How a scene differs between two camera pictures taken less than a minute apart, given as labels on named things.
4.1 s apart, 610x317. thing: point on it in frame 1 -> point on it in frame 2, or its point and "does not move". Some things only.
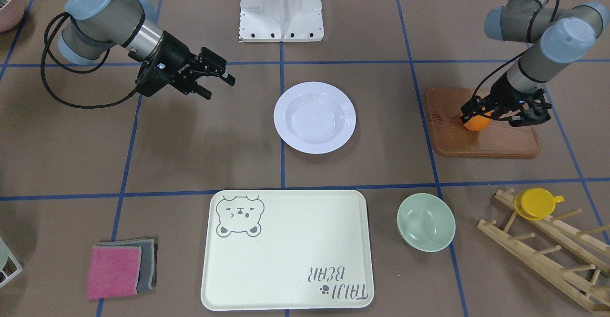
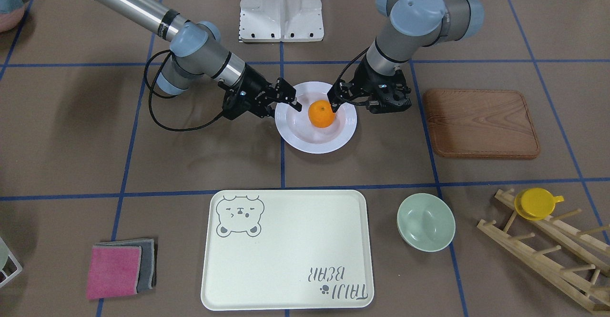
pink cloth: x=113 y=271 does not move
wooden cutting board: x=451 y=138 does not move
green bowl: x=425 y=222 does not move
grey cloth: x=147 y=278 does not move
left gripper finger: x=473 y=107 -> x=338 y=97
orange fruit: x=478 y=122 -> x=320 y=114
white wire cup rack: x=9 y=266 does not move
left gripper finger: x=510 y=118 -> x=371 y=104
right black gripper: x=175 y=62 -> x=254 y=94
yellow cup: x=536 y=203 does not move
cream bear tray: x=288 y=250 does not move
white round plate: x=314 y=117 does not move
